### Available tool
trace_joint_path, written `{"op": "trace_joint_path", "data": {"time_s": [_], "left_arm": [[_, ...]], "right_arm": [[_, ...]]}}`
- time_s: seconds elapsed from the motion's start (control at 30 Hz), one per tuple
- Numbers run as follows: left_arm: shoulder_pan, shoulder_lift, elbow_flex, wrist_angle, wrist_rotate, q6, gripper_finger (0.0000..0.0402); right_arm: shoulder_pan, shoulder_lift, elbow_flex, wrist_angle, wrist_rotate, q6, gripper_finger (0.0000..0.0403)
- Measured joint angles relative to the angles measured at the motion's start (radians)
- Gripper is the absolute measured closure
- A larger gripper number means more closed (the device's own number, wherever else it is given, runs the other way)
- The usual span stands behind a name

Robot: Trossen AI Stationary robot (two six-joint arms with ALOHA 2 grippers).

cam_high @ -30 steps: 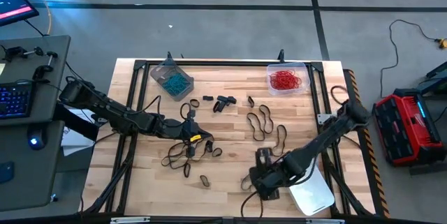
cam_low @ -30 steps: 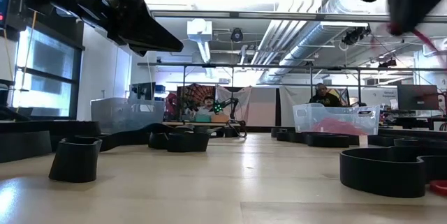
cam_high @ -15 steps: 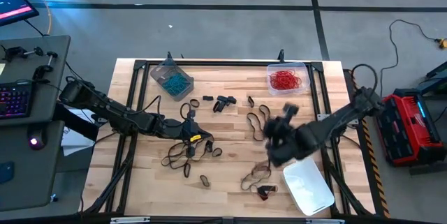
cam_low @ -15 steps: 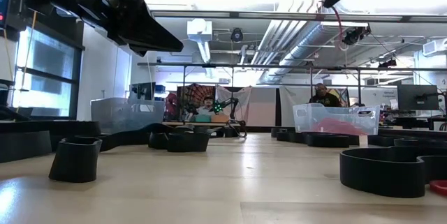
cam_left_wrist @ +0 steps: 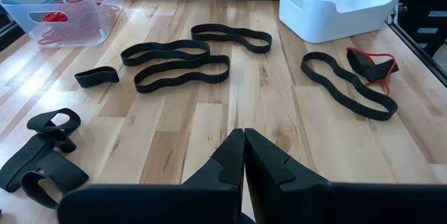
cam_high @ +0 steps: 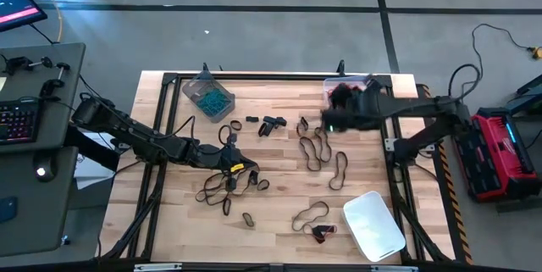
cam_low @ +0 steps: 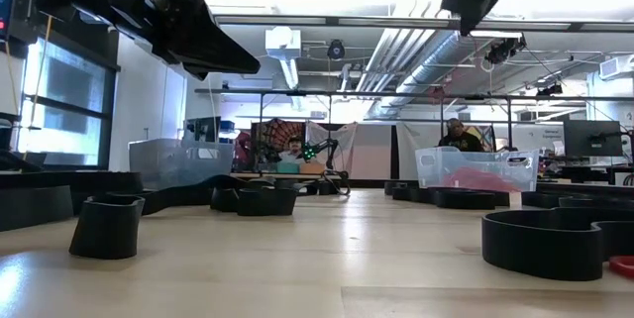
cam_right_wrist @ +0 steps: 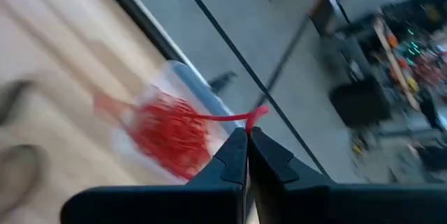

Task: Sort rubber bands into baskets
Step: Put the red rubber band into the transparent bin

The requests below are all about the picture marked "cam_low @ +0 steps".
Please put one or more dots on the colourful patterned quilt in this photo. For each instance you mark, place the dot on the colourful patterned quilt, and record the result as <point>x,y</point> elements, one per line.
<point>488,132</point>

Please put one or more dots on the background desk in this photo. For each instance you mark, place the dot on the background desk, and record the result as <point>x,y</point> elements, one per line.
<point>594,172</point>

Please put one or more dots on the white wall unit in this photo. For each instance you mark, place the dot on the white wall unit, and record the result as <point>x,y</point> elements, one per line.
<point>616,68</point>

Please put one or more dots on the grey translucent plastic basket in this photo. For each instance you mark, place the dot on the grey translucent plastic basket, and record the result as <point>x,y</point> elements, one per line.
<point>158,159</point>

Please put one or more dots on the black ceiling camera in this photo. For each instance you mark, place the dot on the black ceiling camera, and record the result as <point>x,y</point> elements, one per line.
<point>336,49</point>

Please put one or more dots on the black background monitor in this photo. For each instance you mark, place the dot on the black background monitor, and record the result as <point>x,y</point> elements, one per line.
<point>592,137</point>

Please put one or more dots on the person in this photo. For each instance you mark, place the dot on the person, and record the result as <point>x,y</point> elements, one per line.
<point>294,149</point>
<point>460,140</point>

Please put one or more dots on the silver ceiling duct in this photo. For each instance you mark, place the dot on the silver ceiling duct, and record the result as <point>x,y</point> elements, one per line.
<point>436,50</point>

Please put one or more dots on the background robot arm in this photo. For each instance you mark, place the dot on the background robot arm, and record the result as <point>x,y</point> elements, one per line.
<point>322,149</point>

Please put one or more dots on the red patterned cloth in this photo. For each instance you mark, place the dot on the red patterned cloth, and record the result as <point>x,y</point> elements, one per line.
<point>277,132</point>

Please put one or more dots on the black pipe rail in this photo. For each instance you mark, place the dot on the black pipe rail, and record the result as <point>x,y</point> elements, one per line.
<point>376,93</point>

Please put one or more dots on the large window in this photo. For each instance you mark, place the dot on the large window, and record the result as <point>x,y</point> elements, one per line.
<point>64,100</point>

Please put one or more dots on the black ceiling rig equipment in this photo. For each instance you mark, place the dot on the black ceiling rig equipment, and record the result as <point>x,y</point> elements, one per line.
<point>502,50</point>

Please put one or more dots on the grey overhead beam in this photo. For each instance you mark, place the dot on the grey overhead beam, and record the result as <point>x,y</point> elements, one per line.
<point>396,22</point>

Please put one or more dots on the clear plastic basket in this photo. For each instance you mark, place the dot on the clear plastic basket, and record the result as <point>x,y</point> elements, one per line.
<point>431,159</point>

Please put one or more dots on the white hanging cloth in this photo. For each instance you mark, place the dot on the white hanging cloth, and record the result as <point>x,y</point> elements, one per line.
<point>342,135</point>
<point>421,137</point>

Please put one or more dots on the pink hanging cloth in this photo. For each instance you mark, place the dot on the pink hanging cloth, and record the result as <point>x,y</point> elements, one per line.
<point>369,154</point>

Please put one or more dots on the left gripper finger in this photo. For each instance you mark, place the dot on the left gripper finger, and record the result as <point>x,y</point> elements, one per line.
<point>213,40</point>
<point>198,66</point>

